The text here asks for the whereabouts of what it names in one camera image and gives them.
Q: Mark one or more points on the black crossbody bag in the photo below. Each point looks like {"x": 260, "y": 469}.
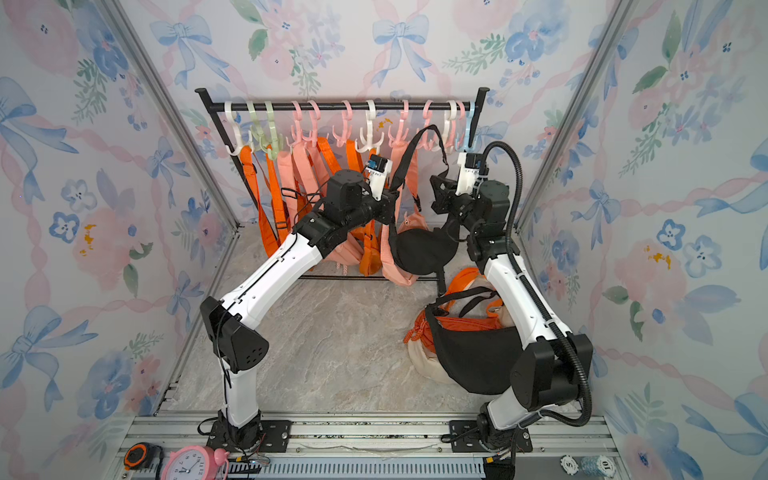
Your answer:
{"x": 433, "y": 249}
{"x": 479, "y": 361}

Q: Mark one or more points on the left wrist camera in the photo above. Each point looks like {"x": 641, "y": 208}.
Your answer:
{"x": 378, "y": 170}

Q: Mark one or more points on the orange sling bag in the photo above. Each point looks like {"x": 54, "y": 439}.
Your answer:
{"x": 371, "y": 262}

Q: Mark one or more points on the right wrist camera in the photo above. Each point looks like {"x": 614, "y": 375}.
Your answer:
{"x": 470, "y": 167}

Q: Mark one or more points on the black metal garment rack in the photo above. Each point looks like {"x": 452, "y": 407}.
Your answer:
{"x": 215, "y": 109}

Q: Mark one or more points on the pink crossbody bag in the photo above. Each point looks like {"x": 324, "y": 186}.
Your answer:
{"x": 395, "y": 240}

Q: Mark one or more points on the orange black tape measure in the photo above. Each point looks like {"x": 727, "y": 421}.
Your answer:
{"x": 141, "y": 455}

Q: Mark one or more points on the white plastic hook middle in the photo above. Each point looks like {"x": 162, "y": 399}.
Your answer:
{"x": 366, "y": 141}

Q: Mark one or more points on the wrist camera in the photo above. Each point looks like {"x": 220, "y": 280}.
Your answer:
{"x": 378, "y": 170}
{"x": 470, "y": 167}

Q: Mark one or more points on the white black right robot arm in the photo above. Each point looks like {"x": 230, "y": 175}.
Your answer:
{"x": 534, "y": 368}

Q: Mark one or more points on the light blue plastic hook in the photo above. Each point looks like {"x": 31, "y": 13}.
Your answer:
{"x": 470, "y": 126}

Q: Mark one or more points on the pink alarm clock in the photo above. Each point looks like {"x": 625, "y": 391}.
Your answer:
{"x": 196, "y": 463}

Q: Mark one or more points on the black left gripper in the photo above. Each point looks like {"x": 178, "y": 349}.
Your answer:
{"x": 388, "y": 206}

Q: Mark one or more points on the white plastic hook left end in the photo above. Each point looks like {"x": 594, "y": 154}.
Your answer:
{"x": 232, "y": 117}

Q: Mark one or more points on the beige crossbody bag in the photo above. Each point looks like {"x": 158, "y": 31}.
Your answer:
{"x": 430, "y": 367}

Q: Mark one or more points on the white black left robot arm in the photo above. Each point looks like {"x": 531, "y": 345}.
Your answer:
{"x": 351, "y": 200}

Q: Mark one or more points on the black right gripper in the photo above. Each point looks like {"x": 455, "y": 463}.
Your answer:
{"x": 446, "y": 198}

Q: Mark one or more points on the white poker chips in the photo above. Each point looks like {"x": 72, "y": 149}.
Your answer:
{"x": 593, "y": 466}

